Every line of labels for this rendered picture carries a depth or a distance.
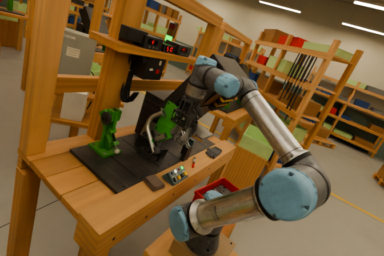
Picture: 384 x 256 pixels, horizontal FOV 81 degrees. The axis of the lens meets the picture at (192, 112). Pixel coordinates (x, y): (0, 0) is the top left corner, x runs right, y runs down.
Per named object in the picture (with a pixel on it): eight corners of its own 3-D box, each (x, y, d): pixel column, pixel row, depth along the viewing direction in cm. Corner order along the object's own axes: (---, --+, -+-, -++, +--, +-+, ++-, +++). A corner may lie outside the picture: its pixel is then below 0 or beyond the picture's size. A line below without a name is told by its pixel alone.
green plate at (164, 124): (173, 138, 150) (187, 110, 148) (166, 137, 143) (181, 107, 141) (161, 129, 155) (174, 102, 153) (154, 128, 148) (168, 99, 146)
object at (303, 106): (262, 178, 368) (339, 31, 295) (219, 120, 577) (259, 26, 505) (288, 183, 383) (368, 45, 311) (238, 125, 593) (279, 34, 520)
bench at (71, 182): (203, 218, 240) (235, 148, 214) (63, 364, 114) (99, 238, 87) (156, 180, 270) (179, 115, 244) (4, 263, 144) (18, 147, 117)
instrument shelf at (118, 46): (202, 66, 191) (203, 61, 190) (117, 51, 114) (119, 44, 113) (179, 56, 202) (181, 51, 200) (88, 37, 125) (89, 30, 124)
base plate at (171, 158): (214, 146, 203) (215, 143, 202) (116, 196, 110) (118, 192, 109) (179, 124, 221) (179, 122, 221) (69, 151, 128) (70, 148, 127)
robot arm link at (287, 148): (350, 188, 63) (255, 71, 88) (339, 196, 56) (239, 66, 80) (316, 206, 69) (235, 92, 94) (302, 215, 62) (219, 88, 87)
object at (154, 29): (164, 77, 824) (184, 14, 755) (112, 76, 610) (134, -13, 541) (153, 72, 845) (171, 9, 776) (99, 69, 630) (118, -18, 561)
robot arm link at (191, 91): (194, 82, 90) (211, 90, 86) (191, 92, 91) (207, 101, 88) (184, 82, 83) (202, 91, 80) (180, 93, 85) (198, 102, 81)
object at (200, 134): (212, 138, 160) (213, 134, 159) (201, 142, 146) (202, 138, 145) (171, 113, 176) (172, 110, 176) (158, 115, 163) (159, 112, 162)
